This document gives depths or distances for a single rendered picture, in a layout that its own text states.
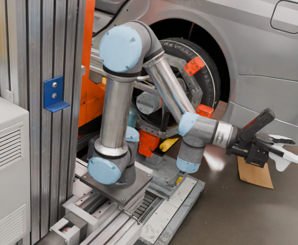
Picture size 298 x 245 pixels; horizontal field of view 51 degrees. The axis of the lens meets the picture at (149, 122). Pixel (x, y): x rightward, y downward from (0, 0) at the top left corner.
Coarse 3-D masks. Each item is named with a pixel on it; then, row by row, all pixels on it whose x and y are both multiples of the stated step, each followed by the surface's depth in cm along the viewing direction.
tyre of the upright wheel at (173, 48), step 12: (168, 48) 192; (180, 48) 189; (192, 48) 195; (204, 60) 194; (204, 72) 187; (216, 72) 201; (204, 84) 189; (216, 84) 198; (204, 96) 192; (216, 96) 201; (144, 120) 220
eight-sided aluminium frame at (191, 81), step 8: (168, 56) 189; (176, 64) 184; (184, 64) 183; (184, 72) 183; (192, 80) 184; (192, 88) 185; (200, 88) 188; (200, 96) 186; (192, 104) 188; (136, 120) 213; (144, 128) 212; (152, 128) 210; (176, 128) 200; (160, 136) 208; (168, 136) 205
